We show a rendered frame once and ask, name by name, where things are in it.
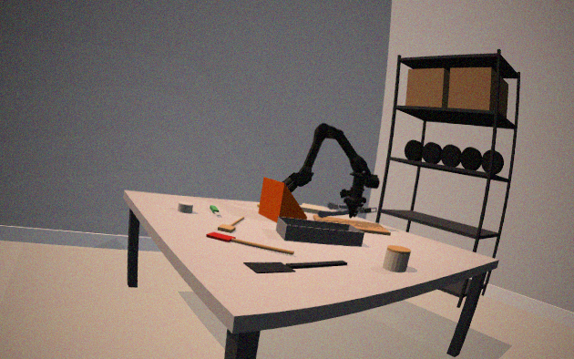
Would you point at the red spatula with wooden handle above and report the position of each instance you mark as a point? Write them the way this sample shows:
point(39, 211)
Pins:
point(222, 237)

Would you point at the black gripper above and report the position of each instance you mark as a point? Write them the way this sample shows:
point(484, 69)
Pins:
point(355, 201)

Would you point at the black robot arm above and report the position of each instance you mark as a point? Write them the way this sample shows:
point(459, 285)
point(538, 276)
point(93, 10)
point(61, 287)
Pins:
point(358, 165)

